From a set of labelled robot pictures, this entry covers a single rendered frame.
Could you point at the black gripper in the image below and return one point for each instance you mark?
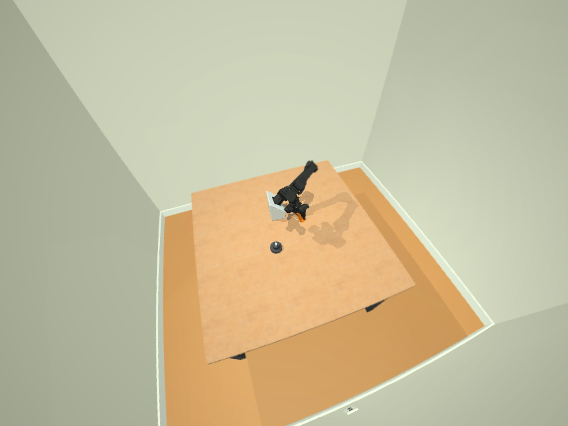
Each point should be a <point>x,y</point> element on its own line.
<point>301,208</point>

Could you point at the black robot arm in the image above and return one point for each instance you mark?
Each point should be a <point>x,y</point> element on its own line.
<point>290,192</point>

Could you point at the dark grey round pedestal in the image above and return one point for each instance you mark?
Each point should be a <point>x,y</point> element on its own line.
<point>276,247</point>

